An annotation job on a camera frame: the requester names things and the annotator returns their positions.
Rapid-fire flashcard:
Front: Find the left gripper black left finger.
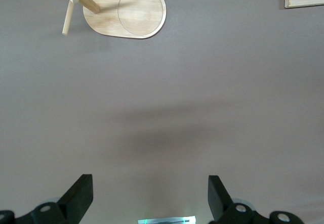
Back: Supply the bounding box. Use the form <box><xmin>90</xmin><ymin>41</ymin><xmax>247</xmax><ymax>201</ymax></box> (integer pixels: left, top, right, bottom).
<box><xmin>0</xmin><ymin>173</ymin><xmax>94</xmax><ymax>224</ymax></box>

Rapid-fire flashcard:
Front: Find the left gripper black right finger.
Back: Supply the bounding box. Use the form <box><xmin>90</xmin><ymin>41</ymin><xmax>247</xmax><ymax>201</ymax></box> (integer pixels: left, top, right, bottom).
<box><xmin>208</xmin><ymin>175</ymin><xmax>304</xmax><ymax>224</ymax></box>

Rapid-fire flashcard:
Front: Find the wooden mug rack oval base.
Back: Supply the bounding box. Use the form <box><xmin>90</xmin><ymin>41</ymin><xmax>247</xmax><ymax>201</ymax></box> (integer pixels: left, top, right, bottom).
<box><xmin>49</xmin><ymin>0</ymin><xmax>168</xmax><ymax>39</ymax></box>

